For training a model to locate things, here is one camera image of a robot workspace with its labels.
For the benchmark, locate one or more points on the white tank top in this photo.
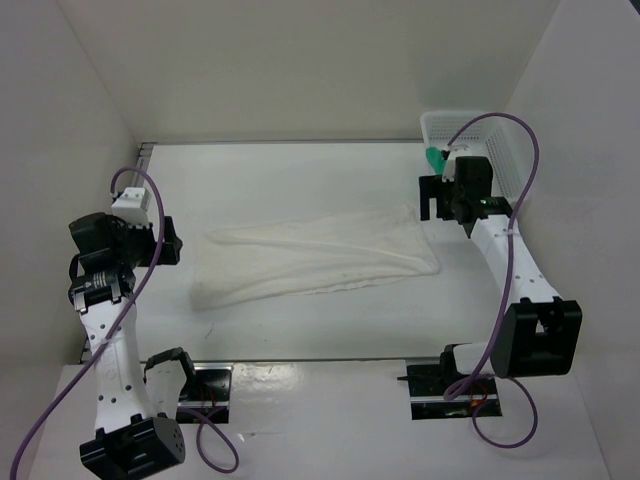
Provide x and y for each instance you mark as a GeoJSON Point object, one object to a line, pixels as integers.
{"type": "Point", "coordinates": [323, 255]}

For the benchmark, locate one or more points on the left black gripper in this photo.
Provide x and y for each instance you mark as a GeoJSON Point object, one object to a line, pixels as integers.
{"type": "Point", "coordinates": [121, 228]}

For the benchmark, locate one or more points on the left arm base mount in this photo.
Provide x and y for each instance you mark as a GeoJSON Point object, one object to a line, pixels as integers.
{"type": "Point", "coordinates": [209, 391]}

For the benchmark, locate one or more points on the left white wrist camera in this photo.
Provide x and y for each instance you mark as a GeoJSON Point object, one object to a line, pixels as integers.
{"type": "Point", "coordinates": [131, 206]}

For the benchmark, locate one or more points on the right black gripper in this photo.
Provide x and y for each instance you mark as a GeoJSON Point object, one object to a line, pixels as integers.
{"type": "Point", "coordinates": [432, 187]}

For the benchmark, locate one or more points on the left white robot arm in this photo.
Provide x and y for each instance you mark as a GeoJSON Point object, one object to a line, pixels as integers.
{"type": "Point", "coordinates": [136, 431]}

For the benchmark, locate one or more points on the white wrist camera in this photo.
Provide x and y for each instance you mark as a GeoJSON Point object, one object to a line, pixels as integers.
{"type": "Point", "coordinates": [454, 152]}
{"type": "Point", "coordinates": [131, 206]}

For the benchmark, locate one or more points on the white plastic basket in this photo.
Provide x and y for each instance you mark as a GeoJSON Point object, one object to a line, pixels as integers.
{"type": "Point", "coordinates": [503, 142]}

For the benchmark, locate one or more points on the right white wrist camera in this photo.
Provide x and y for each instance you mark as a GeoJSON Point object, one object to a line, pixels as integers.
{"type": "Point", "coordinates": [454, 152]}

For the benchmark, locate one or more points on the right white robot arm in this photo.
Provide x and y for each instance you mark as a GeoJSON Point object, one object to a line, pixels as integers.
{"type": "Point", "coordinates": [539, 330]}

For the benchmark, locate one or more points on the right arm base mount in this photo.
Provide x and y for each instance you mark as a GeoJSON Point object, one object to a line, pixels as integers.
{"type": "Point", "coordinates": [427, 383]}

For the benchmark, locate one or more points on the green tank top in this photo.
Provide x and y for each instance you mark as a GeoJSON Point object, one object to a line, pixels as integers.
{"type": "Point", "coordinates": [437, 159]}

